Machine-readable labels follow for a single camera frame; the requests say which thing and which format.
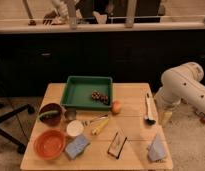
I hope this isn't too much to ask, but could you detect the dark grape bunch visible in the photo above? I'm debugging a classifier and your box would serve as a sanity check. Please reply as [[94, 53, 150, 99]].
[[91, 91, 109, 105]]

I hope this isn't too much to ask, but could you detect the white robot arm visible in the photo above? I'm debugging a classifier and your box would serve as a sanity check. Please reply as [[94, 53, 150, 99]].
[[154, 62, 205, 125]]

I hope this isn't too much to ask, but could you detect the green plastic tray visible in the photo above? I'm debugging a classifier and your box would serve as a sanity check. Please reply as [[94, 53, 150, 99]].
[[60, 76, 113, 111]]

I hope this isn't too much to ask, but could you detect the orange peach fruit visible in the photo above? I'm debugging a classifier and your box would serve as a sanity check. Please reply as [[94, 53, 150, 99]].
[[111, 101, 122, 115]]

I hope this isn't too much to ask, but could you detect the small metal cup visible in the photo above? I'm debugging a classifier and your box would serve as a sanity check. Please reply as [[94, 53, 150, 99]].
[[64, 108, 76, 121]]

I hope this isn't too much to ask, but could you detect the yellow corn toy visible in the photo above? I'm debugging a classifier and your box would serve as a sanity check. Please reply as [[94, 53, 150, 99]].
[[91, 119, 109, 135]]

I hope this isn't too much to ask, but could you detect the white round cup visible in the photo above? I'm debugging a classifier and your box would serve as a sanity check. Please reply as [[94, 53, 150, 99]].
[[66, 120, 84, 137]]

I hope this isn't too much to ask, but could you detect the green cucumber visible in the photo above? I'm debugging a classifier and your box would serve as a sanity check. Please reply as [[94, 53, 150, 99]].
[[38, 110, 59, 121]]

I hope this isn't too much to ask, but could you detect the brown rectangular box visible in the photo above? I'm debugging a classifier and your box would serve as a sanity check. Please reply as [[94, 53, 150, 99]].
[[107, 131, 127, 159]]

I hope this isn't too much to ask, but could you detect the dark brown bowl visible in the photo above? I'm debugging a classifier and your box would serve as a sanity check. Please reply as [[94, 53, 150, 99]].
[[38, 103, 62, 127]]

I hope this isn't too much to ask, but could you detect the blue sponge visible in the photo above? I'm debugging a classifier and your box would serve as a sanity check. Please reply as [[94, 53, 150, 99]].
[[65, 134, 90, 159]]

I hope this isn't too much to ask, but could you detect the orange plastic bowl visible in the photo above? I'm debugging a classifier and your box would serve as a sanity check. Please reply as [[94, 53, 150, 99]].
[[33, 129, 66, 160]]

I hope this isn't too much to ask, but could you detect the light blue folded cloth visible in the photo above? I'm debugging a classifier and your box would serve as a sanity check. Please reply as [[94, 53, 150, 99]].
[[147, 134, 167, 162]]

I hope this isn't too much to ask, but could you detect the black office chair base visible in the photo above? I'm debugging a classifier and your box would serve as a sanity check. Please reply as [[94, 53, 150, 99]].
[[0, 104, 35, 154]]

